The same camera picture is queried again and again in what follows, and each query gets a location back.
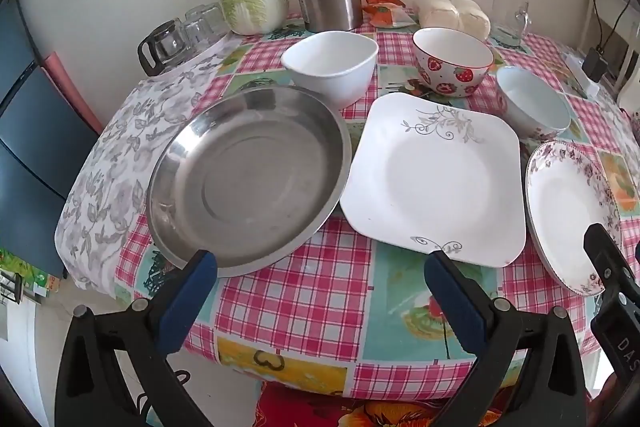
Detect grey floral tablecloth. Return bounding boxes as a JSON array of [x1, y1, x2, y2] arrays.
[[54, 34, 232, 293]]

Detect black charger adapter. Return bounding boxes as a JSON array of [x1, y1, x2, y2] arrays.
[[583, 47, 609, 80]]

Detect orange snack packet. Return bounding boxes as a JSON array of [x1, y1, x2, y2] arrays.
[[362, 0, 416, 30]]

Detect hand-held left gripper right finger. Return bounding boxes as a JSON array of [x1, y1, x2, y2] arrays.
[[423, 251, 587, 427]]

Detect white square bowl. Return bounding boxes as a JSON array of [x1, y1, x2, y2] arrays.
[[280, 30, 380, 110]]

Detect small glass cup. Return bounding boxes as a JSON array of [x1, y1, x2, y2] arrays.
[[182, 22, 213, 54], [185, 2, 225, 38]]

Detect green printed box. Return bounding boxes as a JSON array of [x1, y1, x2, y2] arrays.
[[0, 246, 62, 304]]

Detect pink checked tablecloth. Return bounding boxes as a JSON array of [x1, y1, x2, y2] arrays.
[[114, 14, 640, 403]]

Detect black charger cable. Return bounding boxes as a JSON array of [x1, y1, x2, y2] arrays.
[[587, 0, 637, 54]]

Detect floral rimmed round plate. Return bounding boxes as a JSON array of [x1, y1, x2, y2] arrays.
[[524, 139, 624, 298]]

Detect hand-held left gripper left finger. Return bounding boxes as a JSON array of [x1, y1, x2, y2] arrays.
[[54, 249, 219, 427]]

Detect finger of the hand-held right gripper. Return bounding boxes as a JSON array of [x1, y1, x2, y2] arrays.
[[583, 222, 640, 303]]

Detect red floral seat cushion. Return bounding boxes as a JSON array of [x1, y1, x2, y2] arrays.
[[254, 381, 451, 427]]

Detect white square plate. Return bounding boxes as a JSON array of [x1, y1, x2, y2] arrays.
[[339, 92, 527, 269]]

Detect white power strip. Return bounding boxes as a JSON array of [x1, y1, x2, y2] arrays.
[[562, 51, 601, 98]]

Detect clear glass mug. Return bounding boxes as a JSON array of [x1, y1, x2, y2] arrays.
[[489, 0, 532, 48]]

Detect glass teapot black handle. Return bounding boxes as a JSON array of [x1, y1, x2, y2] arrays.
[[137, 20, 189, 78]]

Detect dark blue cabinet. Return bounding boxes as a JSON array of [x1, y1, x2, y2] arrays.
[[0, 0, 101, 278]]

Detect strawberry print bowl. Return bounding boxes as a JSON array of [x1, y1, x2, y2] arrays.
[[412, 27, 495, 98]]

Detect pink board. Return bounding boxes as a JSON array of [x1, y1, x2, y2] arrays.
[[42, 51, 106, 136]]

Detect light blue bowl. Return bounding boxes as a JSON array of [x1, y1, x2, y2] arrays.
[[495, 66, 572, 140]]

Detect stainless steel round plate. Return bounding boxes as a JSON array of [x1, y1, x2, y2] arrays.
[[146, 85, 354, 279]]

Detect bag of steamed buns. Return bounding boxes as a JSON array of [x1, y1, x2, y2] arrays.
[[417, 0, 491, 40]]

